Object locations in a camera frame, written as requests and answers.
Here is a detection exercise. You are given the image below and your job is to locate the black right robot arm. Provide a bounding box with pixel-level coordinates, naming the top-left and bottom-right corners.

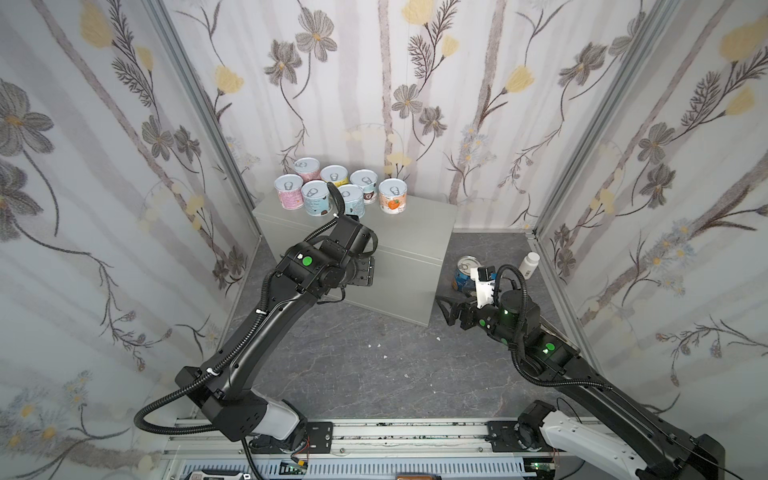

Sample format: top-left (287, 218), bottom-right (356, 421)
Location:
top-left (435, 265), bottom-right (726, 479)

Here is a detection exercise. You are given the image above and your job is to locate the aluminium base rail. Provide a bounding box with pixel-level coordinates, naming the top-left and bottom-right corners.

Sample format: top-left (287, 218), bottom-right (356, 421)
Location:
top-left (160, 417), bottom-right (661, 480)

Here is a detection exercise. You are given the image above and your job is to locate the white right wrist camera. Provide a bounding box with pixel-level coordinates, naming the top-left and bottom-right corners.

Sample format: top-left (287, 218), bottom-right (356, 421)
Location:
top-left (470, 266), bottom-right (496, 309)

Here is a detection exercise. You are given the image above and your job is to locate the yellow can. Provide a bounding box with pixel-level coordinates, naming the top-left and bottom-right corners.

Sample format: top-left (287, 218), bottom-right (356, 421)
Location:
top-left (320, 165), bottom-right (349, 187)

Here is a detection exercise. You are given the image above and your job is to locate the pink can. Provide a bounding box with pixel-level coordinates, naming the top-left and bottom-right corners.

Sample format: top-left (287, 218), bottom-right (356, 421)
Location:
top-left (274, 174), bottom-right (304, 211)
top-left (293, 157), bottom-right (321, 183)

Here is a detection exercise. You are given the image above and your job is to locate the teal can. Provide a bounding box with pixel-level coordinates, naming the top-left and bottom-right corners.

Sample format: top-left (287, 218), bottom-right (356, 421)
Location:
top-left (301, 180), bottom-right (332, 217)

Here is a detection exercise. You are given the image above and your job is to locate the orange can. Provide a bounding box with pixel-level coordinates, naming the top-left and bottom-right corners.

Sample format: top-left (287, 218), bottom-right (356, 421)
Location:
top-left (378, 178), bottom-right (407, 215)

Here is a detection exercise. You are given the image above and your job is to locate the light blue can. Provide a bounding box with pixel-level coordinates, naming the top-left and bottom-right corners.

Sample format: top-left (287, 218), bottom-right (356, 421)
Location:
top-left (349, 169), bottom-right (378, 205)

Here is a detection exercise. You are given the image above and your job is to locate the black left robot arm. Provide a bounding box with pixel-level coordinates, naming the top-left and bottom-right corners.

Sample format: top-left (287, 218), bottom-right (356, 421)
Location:
top-left (133, 183), bottom-right (378, 451)

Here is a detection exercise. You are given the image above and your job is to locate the white plastic bottle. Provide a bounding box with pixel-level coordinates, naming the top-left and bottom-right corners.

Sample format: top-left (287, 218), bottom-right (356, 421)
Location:
top-left (518, 252), bottom-right (541, 280)

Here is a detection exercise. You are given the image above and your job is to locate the grey metal cabinet counter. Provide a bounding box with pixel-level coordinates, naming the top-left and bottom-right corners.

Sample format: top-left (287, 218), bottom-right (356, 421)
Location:
top-left (252, 193), bottom-right (457, 326)

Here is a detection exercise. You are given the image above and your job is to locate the blue can silver lid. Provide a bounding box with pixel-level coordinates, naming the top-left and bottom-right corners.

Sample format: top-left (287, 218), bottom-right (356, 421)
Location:
top-left (452, 255), bottom-right (481, 293)

